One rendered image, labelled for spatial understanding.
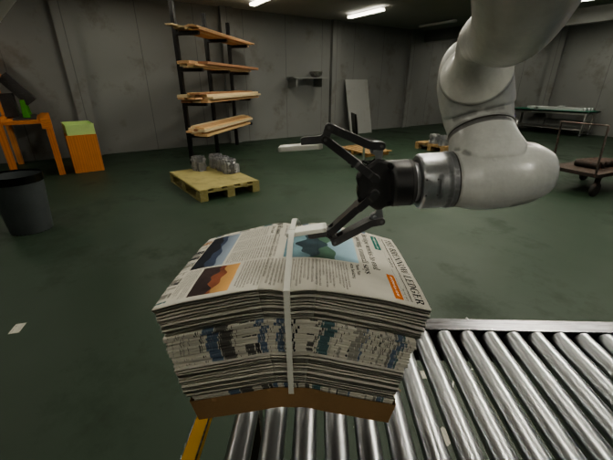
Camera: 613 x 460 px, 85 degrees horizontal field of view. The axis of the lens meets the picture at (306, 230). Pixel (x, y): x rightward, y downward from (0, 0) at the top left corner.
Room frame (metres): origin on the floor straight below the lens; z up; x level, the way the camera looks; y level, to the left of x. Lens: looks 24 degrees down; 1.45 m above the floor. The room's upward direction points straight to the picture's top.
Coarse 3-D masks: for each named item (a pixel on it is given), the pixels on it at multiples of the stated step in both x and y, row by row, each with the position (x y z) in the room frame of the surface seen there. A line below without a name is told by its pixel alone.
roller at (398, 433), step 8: (400, 400) 0.54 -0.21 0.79; (400, 408) 0.52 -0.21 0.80; (392, 416) 0.49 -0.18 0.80; (400, 416) 0.49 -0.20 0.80; (384, 424) 0.49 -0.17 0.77; (392, 424) 0.48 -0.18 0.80; (400, 424) 0.47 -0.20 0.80; (408, 424) 0.49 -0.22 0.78; (392, 432) 0.46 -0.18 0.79; (400, 432) 0.46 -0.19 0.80; (408, 432) 0.46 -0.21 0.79; (392, 440) 0.45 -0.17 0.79; (400, 440) 0.44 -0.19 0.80; (408, 440) 0.44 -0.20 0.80; (392, 448) 0.43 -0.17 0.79; (400, 448) 0.43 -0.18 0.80; (408, 448) 0.43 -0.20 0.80; (392, 456) 0.42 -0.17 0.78; (400, 456) 0.41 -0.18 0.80; (408, 456) 0.41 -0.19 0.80; (416, 456) 0.42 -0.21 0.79
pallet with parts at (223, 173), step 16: (192, 160) 5.31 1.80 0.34; (224, 160) 5.13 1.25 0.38; (176, 176) 4.99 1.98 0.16; (192, 176) 4.97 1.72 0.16; (208, 176) 4.97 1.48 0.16; (224, 176) 4.97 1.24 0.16; (240, 176) 4.97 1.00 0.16; (192, 192) 4.63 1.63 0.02; (208, 192) 4.30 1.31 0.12; (224, 192) 4.54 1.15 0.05
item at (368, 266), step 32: (320, 256) 0.51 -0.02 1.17; (352, 256) 0.53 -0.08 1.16; (384, 256) 0.56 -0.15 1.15; (320, 288) 0.41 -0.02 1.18; (352, 288) 0.42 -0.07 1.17; (384, 288) 0.43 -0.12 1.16; (416, 288) 0.45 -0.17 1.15; (320, 320) 0.40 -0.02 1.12; (352, 320) 0.40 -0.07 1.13; (384, 320) 0.40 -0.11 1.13; (416, 320) 0.40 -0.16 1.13; (320, 352) 0.40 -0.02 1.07; (352, 352) 0.39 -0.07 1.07; (384, 352) 0.39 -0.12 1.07; (320, 384) 0.39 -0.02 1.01; (352, 384) 0.39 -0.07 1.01; (384, 384) 0.39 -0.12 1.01
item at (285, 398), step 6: (282, 390) 0.39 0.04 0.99; (294, 390) 0.39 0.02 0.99; (300, 390) 0.39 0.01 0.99; (282, 396) 0.39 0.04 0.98; (288, 396) 0.39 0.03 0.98; (294, 396) 0.39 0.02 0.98; (300, 396) 0.39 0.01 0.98; (282, 402) 0.39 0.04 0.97; (288, 402) 0.39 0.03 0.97; (294, 402) 0.39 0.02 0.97; (300, 402) 0.39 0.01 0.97
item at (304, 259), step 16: (288, 224) 0.68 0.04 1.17; (304, 240) 0.58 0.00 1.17; (272, 256) 0.51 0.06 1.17; (304, 256) 0.51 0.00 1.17; (272, 272) 0.46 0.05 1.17; (304, 272) 0.46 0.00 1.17; (272, 288) 0.41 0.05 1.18; (304, 288) 0.41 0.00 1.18; (272, 304) 0.41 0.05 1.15; (304, 304) 0.41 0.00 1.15; (272, 320) 0.40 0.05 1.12; (304, 320) 0.40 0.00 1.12; (272, 336) 0.40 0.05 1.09; (304, 336) 0.40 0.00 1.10; (272, 352) 0.40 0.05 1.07; (304, 352) 0.40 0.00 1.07; (304, 368) 0.39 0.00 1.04; (304, 384) 0.39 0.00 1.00
